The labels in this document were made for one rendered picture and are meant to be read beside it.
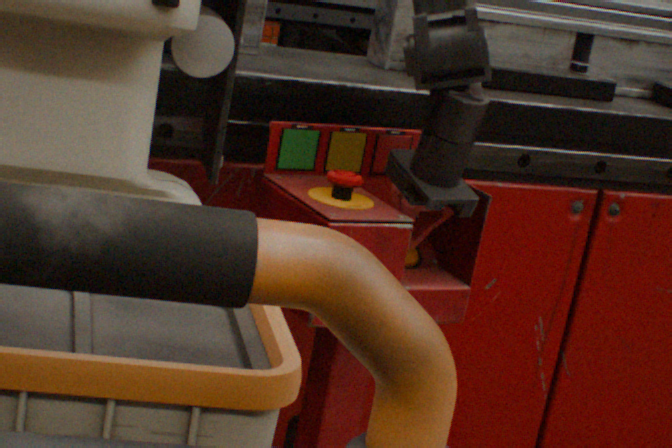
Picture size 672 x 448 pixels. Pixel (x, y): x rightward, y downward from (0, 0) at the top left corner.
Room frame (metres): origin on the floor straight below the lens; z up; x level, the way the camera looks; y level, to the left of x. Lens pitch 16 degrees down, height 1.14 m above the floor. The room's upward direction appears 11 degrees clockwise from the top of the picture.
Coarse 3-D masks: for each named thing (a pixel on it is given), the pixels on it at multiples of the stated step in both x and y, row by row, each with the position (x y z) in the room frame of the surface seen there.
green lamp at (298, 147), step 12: (288, 132) 1.41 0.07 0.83; (300, 132) 1.42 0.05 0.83; (312, 132) 1.43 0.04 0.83; (288, 144) 1.42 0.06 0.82; (300, 144) 1.42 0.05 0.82; (312, 144) 1.43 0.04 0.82; (288, 156) 1.42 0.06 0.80; (300, 156) 1.42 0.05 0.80; (312, 156) 1.43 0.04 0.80; (288, 168) 1.42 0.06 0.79; (300, 168) 1.43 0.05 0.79; (312, 168) 1.43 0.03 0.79
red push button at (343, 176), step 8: (328, 176) 1.35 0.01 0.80; (336, 176) 1.35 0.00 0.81; (344, 176) 1.35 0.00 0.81; (352, 176) 1.35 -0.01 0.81; (360, 176) 1.36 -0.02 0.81; (336, 184) 1.34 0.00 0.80; (344, 184) 1.34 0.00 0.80; (352, 184) 1.34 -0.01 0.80; (360, 184) 1.35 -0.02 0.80; (336, 192) 1.35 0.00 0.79; (344, 192) 1.35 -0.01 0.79; (344, 200) 1.35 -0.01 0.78
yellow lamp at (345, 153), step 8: (336, 136) 1.45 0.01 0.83; (344, 136) 1.45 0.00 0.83; (352, 136) 1.46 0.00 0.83; (360, 136) 1.46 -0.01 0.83; (336, 144) 1.45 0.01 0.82; (344, 144) 1.45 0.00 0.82; (352, 144) 1.46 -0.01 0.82; (360, 144) 1.46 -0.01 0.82; (328, 152) 1.44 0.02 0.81; (336, 152) 1.45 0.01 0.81; (344, 152) 1.45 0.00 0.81; (352, 152) 1.46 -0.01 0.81; (360, 152) 1.47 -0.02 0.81; (328, 160) 1.44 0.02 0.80; (336, 160) 1.45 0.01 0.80; (344, 160) 1.46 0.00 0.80; (352, 160) 1.46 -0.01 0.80; (360, 160) 1.47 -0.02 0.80; (328, 168) 1.44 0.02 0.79; (336, 168) 1.45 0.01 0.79; (344, 168) 1.46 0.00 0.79; (352, 168) 1.46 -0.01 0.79
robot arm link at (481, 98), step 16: (448, 96) 1.35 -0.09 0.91; (464, 96) 1.35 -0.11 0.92; (480, 96) 1.36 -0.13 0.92; (432, 112) 1.36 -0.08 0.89; (448, 112) 1.35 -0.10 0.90; (464, 112) 1.34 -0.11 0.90; (480, 112) 1.35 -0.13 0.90; (432, 128) 1.36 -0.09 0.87; (448, 128) 1.35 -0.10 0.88; (464, 128) 1.35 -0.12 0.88
